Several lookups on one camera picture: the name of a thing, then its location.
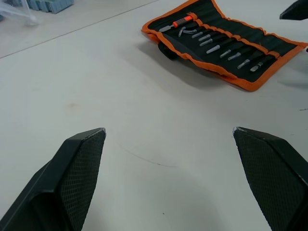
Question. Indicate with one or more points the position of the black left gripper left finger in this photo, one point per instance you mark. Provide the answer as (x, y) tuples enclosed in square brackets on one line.
[(60, 183)]

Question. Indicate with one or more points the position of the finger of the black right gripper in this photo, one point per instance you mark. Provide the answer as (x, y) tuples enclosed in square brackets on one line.
[(296, 12)]

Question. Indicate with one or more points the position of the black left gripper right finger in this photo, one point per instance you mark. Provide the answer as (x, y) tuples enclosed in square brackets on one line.
[(272, 173)]

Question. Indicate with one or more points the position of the orange and black tool roll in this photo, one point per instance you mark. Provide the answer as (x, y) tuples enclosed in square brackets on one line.
[(243, 36)]

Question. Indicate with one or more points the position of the black tool with metal tip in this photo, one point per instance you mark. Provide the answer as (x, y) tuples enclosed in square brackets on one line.
[(255, 67)]

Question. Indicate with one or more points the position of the curved black tweezers clear cap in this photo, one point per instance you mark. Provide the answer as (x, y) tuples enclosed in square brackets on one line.
[(190, 31), (181, 31)]

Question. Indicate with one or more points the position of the clear plastic bag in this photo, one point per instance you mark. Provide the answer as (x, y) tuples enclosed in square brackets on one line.
[(16, 13)]

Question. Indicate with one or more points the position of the blue plastic storage bin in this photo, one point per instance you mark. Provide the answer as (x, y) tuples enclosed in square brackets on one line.
[(60, 5), (37, 4)]

